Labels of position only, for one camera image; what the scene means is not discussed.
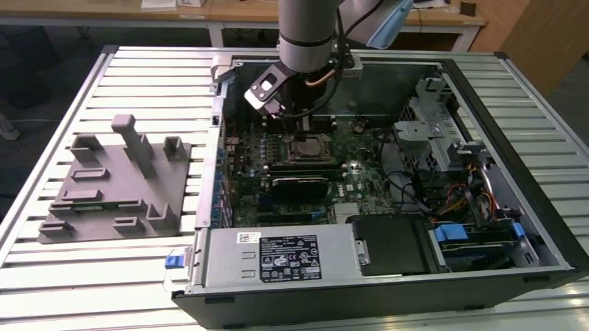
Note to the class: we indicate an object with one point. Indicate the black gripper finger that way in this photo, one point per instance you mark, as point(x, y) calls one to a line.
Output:
point(305, 124)

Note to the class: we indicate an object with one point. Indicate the CPU socket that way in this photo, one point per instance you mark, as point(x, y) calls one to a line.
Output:
point(290, 159)

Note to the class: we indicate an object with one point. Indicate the RAM slot with white clips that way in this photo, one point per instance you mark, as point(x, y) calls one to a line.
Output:
point(322, 126)
point(322, 119)
point(306, 167)
point(306, 174)

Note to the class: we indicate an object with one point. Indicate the round coin cell battery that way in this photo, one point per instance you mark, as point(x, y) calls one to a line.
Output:
point(359, 126)

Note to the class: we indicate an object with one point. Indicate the black graphics card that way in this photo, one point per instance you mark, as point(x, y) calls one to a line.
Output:
point(297, 189)

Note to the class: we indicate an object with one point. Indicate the green motherboard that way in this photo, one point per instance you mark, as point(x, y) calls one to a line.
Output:
point(373, 182)

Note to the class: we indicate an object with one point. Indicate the silver chipset heatsink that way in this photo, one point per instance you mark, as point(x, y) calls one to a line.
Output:
point(346, 209)

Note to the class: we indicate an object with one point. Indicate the black expansion slot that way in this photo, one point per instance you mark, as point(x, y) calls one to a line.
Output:
point(283, 218)

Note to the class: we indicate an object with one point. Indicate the silver drive cage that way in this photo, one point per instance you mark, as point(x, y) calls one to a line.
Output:
point(433, 107)

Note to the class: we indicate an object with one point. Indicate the wooden desk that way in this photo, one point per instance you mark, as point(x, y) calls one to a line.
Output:
point(460, 17)
point(184, 13)

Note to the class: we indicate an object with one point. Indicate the white labelled box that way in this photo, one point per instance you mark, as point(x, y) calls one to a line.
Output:
point(191, 2)

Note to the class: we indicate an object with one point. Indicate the black plastic cover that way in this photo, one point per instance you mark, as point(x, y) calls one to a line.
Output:
point(393, 245)

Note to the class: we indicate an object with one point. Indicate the white paper sheet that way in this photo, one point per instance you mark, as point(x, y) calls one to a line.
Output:
point(159, 4)

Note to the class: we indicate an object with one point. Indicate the silver power supply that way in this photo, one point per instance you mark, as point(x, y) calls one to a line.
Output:
point(227, 255)

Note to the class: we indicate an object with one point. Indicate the small dark box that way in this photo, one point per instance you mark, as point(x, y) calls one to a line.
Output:
point(468, 8)

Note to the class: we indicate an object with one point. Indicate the hard disk in blue carrier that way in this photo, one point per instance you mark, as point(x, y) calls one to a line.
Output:
point(452, 235)

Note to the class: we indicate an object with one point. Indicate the grey parts rack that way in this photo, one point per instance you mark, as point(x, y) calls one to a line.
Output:
point(124, 210)

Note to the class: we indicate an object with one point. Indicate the green RAM stick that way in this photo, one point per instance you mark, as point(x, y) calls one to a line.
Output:
point(111, 205)

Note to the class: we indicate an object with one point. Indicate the blue latch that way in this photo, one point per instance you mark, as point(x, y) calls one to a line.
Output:
point(174, 261)

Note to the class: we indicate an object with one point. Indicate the black PC case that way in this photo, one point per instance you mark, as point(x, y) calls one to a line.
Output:
point(322, 310)

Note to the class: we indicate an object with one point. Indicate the brown wooden cabinet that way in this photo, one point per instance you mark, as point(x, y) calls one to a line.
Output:
point(542, 41)

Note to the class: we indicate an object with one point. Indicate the metal disk bay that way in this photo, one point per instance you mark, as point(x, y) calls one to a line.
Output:
point(529, 255)

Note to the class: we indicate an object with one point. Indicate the white stand foot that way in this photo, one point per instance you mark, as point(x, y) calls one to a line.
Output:
point(7, 127)

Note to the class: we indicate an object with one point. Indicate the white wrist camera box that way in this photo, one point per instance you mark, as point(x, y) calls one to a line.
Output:
point(265, 88)

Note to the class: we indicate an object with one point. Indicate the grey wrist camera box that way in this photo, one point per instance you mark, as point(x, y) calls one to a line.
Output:
point(351, 69)

